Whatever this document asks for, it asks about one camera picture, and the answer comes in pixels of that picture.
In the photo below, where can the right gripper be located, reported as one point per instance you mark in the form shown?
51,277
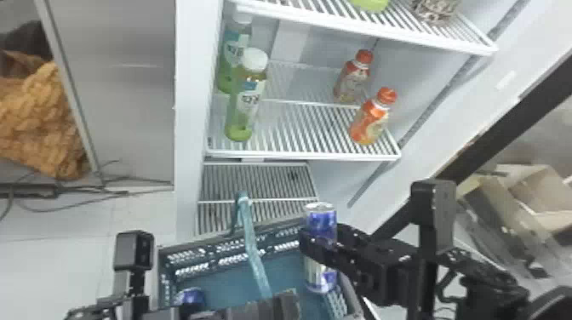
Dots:
388,272

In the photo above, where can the blue can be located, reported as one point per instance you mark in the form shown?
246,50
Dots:
191,298
320,221

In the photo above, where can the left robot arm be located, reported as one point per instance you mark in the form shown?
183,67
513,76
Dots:
105,310

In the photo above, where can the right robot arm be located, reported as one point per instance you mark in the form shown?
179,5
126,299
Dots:
491,290

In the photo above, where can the blue basket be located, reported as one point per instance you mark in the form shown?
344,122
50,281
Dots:
232,277

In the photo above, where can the orange bottle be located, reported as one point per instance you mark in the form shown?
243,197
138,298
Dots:
370,120
351,80

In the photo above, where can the green bottle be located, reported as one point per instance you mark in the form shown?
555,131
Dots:
243,102
230,53
370,4

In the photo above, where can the white fridge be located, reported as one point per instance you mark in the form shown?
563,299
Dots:
192,111

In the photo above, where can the cardboard box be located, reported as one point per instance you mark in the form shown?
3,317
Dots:
523,201

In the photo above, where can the fridge door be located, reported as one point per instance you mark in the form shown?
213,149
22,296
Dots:
473,111

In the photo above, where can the orange cloth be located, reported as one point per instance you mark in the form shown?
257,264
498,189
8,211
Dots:
36,120

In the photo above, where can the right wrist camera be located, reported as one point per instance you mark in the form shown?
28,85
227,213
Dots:
432,210

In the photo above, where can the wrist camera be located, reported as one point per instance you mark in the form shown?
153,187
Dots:
432,210
133,250

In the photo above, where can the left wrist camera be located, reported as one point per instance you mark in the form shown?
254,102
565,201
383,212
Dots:
133,250

